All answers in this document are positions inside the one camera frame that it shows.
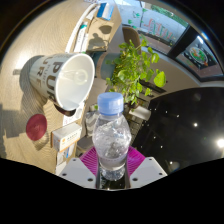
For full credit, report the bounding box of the flat round red coaster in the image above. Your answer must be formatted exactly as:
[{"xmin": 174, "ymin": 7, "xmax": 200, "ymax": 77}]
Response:
[{"xmin": 25, "ymin": 113, "xmax": 48, "ymax": 142}]

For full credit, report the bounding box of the round colourful window sticker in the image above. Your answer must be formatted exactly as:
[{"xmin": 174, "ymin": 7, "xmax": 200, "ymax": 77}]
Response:
[{"xmin": 188, "ymin": 46, "xmax": 209, "ymax": 68}]

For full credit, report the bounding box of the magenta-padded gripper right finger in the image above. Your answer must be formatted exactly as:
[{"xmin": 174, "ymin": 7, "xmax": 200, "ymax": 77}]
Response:
[{"xmin": 125, "ymin": 145, "xmax": 169, "ymax": 189}]

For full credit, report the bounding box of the clear blue-capped water bottle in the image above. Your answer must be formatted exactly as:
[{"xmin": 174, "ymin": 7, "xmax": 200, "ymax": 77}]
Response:
[{"xmin": 92, "ymin": 92, "xmax": 133, "ymax": 182}]

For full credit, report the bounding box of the small blue and white box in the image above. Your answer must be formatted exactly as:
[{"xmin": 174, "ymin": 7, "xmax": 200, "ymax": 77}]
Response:
[{"xmin": 96, "ymin": 2, "xmax": 115, "ymax": 22}]

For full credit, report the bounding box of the white and orange box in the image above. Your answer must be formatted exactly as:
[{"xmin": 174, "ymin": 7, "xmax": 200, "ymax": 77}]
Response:
[{"xmin": 51, "ymin": 122, "xmax": 83, "ymax": 153}]

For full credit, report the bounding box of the group of ceiling lights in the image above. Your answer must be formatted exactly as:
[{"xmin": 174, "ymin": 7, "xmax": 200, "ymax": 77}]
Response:
[{"xmin": 156, "ymin": 119, "xmax": 224, "ymax": 168}]

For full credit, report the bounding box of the green potted plant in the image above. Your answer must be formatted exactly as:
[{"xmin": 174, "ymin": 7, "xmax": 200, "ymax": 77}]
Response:
[{"xmin": 96, "ymin": 34, "xmax": 167, "ymax": 108}]

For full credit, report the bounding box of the white tube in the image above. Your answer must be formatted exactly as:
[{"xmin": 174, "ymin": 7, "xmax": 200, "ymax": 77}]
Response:
[{"xmin": 73, "ymin": 21, "xmax": 89, "ymax": 54}]

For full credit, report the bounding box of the white printed mug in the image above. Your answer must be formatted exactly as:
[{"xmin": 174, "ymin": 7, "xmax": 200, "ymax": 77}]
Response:
[{"xmin": 28, "ymin": 52, "xmax": 96, "ymax": 116}]

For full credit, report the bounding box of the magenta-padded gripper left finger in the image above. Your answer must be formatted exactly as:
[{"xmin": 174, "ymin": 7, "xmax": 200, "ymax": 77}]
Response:
[{"xmin": 58, "ymin": 145, "xmax": 100, "ymax": 190}]

